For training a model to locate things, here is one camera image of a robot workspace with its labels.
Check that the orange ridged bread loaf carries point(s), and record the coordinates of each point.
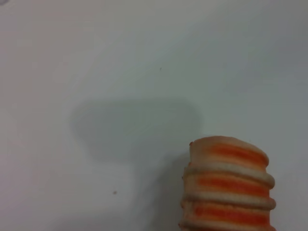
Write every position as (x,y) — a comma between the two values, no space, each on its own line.
(226,190)

